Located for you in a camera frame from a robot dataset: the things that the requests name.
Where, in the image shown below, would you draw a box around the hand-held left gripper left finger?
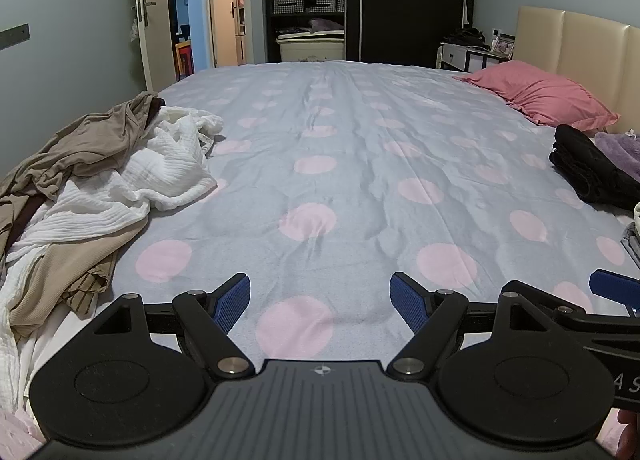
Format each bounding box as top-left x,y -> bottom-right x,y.
94,272 -> 253,380

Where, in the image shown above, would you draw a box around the person's right hand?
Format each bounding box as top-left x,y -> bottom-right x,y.
616,410 -> 640,460

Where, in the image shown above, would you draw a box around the pink fuzzy towel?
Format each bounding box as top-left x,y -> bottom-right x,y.
0,407 -> 47,457

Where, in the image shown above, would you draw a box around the beige padded headboard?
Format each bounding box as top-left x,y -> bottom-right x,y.
514,6 -> 640,135

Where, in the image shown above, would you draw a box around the polka dot bedspread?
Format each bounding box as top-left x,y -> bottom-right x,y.
115,60 -> 640,366

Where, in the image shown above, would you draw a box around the pink pillow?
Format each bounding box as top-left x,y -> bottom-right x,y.
452,60 -> 621,132

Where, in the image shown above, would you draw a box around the purple fluffy garment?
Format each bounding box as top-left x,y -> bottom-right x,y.
594,130 -> 640,177

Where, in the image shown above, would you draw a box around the red chair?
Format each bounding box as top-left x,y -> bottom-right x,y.
174,40 -> 195,81

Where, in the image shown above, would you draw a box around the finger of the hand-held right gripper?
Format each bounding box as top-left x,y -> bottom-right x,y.
552,269 -> 640,348

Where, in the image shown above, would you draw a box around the dark red cloth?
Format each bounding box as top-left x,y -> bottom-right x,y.
9,192 -> 48,243

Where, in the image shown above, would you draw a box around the black folded clothes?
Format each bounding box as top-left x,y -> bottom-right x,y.
548,124 -> 640,212

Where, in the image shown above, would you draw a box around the beige hallway door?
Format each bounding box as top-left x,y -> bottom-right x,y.
205,0 -> 247,69

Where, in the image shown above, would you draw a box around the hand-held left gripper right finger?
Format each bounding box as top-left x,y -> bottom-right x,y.
387,271 -> 557,381

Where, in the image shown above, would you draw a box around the white bedroom door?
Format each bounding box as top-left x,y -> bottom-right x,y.
133,0 -> 177,94

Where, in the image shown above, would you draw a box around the white crinkled garment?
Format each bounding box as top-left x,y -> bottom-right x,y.
0,107 -> 224,411

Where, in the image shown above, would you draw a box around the black wardrobe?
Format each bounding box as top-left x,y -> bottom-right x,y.
262,0 -> 476,69

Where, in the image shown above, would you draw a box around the purple cloth on shelf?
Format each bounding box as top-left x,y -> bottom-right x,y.
307,17 -> 346,34

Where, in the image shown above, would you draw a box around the white storage box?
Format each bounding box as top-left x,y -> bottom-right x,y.
276,35 -> 346,63

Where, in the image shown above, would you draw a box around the white nightstand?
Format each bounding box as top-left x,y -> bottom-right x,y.
435,42 -> 516,74

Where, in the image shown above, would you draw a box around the taupe long-sleeve shirt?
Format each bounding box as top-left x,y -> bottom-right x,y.
0,92 -> 166,261

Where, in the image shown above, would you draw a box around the grey cloth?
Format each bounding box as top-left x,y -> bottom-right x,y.
620,224 -> 640,272

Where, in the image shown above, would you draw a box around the beige ribbed garment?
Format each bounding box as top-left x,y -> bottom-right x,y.
9,235 -> 121,339

